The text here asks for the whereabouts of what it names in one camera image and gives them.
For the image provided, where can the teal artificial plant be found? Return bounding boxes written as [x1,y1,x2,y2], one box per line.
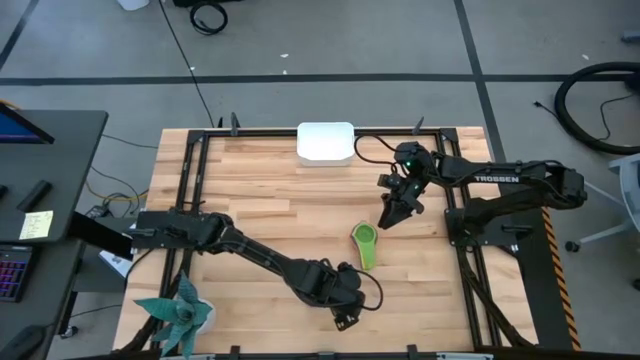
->
[133,271,217,360]

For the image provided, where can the white plastic basket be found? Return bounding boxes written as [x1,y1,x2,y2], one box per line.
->
[296,121,356,168]

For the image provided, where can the black computer mouse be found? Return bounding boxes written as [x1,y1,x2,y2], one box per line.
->
[0,324,47,360]

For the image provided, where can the black hazard-striped mat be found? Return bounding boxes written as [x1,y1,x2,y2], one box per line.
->
[494,173,584,352]

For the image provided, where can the yellow sticky note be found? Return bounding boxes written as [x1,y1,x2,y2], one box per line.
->
[18,210,55,241]

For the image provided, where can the grey office chair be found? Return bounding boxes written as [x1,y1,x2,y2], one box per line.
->
[564,152,640,254]

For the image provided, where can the tangled black floor cable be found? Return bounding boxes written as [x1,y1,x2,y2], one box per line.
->
[89,164,144,217]

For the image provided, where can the laptop with blue screen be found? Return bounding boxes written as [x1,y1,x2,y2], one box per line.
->
[0,101,55,146]

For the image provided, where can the black aluminium table frame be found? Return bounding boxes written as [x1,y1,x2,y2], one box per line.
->
[119,127,539,360]

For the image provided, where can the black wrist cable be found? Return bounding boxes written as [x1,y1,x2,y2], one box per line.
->
[344,264,385,312]
[353,133,401,167]

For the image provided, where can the black desk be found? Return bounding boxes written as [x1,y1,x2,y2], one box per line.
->
[0,109,110,360]

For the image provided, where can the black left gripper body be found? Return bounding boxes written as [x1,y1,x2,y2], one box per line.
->
[324,284,367,332]

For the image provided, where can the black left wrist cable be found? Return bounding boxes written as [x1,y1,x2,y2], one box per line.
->
[344,264,385,312]

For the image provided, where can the black coiled cable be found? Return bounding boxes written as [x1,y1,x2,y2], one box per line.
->
[188,1,230,37]

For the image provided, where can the thin black cable with plug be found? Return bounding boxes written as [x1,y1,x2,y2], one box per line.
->
[532,93,640,142]

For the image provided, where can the yellow floor cable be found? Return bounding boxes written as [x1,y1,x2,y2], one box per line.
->
[83,179,150,203]

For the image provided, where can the keyboard with blue keys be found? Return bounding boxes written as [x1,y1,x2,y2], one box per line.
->
[0,243,35,304]

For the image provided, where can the large black hose ring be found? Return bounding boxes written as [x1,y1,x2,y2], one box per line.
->
[553,61,640,156]

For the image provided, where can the black flat panel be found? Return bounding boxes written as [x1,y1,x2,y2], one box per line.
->
[66,212,135,261]

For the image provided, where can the black bar-shaped object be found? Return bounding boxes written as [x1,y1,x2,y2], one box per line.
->
[16,179,53,214]

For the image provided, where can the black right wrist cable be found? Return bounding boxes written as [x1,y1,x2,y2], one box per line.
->
[353,133,401,167]

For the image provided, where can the thin black floor cable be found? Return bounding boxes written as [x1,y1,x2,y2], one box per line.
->
[157,0,217,129]

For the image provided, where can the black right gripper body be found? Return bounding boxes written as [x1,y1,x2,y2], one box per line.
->
[382,172,427,207]

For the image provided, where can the green measuring cup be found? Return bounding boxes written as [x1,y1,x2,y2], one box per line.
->
[350,222,379,271]

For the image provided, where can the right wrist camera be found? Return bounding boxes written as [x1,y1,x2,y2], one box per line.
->
[378,172,402,192]

